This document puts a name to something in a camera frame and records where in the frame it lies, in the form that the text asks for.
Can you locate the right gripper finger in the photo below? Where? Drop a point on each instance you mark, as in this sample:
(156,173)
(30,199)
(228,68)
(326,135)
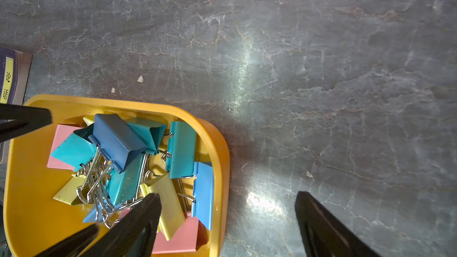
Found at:
(139,224)
(323,235)

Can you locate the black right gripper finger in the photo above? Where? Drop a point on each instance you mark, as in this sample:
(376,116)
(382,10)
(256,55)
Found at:
(17,120)
(73,245)

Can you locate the blue binder clip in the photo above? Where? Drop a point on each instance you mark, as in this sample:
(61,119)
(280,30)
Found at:
(203,194)
(94,215)
(117,145)

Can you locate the yellow plastic storage box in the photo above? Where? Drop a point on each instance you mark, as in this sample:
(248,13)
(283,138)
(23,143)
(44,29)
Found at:
(34,220)

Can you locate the pink binder clip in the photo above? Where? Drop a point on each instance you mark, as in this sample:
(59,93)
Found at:
(62,132)
(189,238)

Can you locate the olive yellow binder clip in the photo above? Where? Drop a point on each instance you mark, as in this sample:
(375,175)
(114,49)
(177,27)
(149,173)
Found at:
(89,119)

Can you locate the blue binder clip front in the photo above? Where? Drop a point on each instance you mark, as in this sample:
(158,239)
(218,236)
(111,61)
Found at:
(203,194)

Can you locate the teal white binder clip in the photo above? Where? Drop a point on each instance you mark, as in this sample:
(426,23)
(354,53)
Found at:
(151,133)

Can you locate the dark blue notebook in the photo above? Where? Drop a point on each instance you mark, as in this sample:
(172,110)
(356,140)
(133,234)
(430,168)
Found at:
(15,67)

